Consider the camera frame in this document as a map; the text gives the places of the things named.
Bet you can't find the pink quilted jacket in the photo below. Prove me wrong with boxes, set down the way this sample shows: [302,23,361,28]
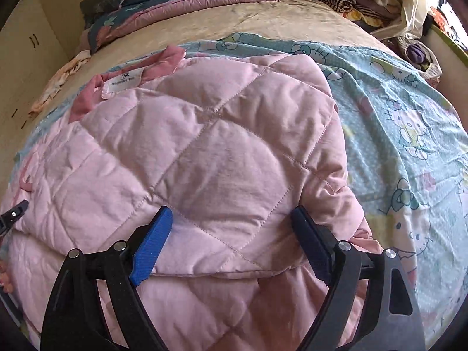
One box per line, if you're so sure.
[0,46,374,351]

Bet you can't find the bed with beige sheet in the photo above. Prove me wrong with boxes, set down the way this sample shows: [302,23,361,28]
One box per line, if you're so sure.
[27,0,392,118]

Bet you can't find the light blue cartoon cat blanket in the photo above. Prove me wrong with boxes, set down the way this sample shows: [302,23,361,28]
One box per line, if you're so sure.
[15,31,468,337]

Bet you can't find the cream wardrobe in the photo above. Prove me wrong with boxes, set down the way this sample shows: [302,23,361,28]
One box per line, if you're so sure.
[0,0,83,191]

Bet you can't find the woven bag with purple cloth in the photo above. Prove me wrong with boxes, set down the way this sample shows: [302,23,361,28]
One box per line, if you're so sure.
[393,35,445,81]

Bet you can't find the white plastic bag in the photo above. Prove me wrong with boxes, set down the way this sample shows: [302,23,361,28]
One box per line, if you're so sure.
[373,0,439,41]

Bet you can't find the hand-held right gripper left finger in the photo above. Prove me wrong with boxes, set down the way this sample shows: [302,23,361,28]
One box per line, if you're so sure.
[40,206,174,351]

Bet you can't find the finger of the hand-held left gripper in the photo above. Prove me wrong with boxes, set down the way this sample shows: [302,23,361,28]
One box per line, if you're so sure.
[0,200,30,236]

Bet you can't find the peach floral cloth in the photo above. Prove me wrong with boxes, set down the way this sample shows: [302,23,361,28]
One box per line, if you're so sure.
[27,49,92,116]

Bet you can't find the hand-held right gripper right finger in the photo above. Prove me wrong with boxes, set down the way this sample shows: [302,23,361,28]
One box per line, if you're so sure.
[290,205,426,351]

